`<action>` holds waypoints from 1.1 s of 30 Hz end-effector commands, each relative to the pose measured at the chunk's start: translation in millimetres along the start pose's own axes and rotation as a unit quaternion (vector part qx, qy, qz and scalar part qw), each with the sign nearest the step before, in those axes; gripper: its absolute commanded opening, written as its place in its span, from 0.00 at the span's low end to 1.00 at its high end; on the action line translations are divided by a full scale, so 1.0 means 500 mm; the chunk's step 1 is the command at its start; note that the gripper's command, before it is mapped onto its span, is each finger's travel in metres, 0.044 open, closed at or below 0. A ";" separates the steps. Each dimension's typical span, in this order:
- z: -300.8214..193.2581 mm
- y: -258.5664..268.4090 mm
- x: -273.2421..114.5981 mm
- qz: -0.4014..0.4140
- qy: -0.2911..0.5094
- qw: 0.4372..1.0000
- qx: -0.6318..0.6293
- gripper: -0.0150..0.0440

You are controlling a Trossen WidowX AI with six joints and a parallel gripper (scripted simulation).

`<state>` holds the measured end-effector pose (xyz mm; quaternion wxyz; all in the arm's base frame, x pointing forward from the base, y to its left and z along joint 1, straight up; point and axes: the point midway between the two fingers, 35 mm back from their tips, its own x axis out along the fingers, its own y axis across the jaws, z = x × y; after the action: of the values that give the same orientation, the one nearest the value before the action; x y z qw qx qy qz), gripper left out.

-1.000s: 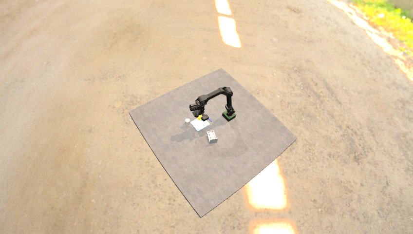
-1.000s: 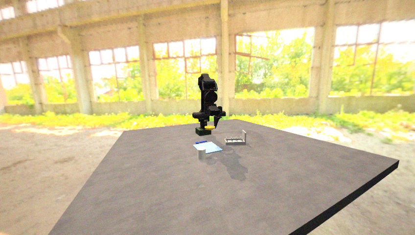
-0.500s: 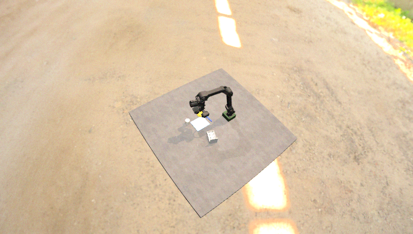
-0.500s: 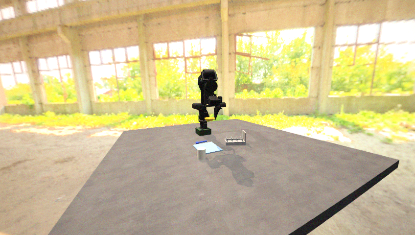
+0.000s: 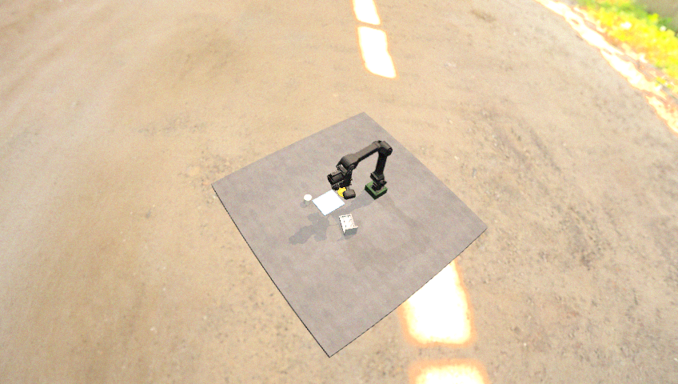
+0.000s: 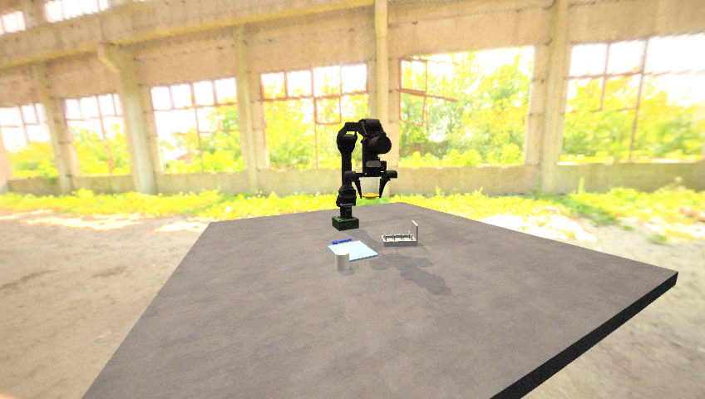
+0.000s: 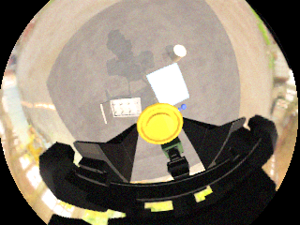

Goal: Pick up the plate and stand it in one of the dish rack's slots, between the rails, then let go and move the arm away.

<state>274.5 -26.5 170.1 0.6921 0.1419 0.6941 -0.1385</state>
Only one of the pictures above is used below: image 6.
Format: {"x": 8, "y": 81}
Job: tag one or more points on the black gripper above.
{"x": 354, "y": 177}

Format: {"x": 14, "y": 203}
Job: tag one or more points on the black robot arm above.
{"x": 374, "y": 142}

